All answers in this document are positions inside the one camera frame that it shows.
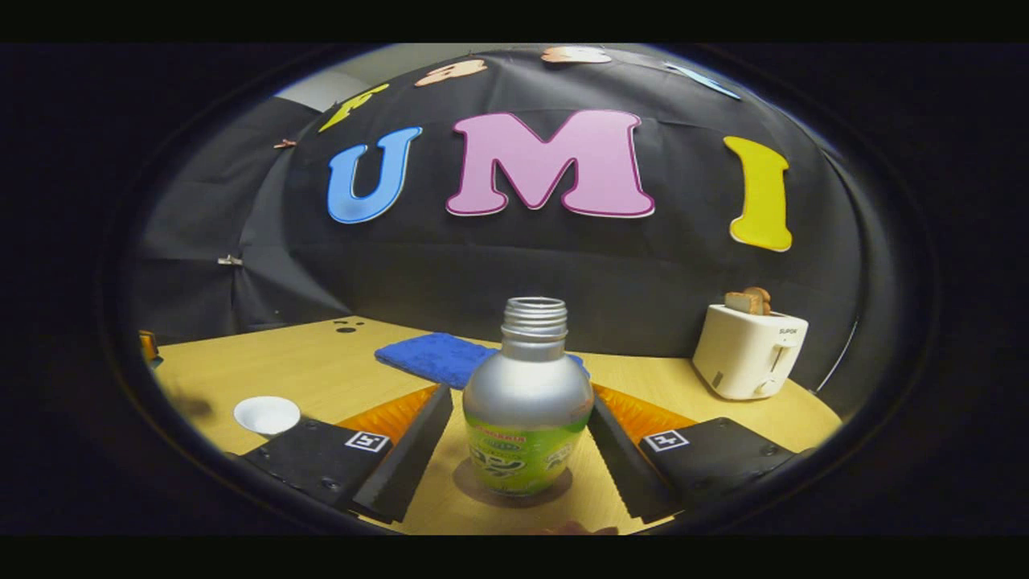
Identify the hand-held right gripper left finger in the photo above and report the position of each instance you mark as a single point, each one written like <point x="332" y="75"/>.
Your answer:
<point x="414" y="458"/>

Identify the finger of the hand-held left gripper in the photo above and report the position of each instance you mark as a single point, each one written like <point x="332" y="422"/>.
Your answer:
<point x="149" y="347"/>

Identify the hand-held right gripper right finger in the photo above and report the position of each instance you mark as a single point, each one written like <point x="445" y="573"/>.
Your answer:
<point x="615" y="458"/>

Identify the silver water bottle green label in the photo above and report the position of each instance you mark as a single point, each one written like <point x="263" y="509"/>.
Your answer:
<point x="526" y="402"/>

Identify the teal teacup with white inside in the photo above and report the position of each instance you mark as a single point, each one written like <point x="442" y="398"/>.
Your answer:
<point x="267" y="414"/>

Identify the blue folded towel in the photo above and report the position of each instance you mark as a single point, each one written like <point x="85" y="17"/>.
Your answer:
<point x="434" y="358"/>

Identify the silver metal clip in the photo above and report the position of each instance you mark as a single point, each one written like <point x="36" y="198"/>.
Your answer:
<point x="230" y="260"/>

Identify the white toaster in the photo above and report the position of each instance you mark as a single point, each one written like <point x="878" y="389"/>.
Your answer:
<point x="744" y="354"/>

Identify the toasted bread slice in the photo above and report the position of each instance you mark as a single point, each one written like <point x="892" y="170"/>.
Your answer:
<point x="764" y="297"/>
<point x="739" y="304"/>

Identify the black backdrop cloth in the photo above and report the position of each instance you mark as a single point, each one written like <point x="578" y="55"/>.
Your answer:
<point x="563" y="257"/>

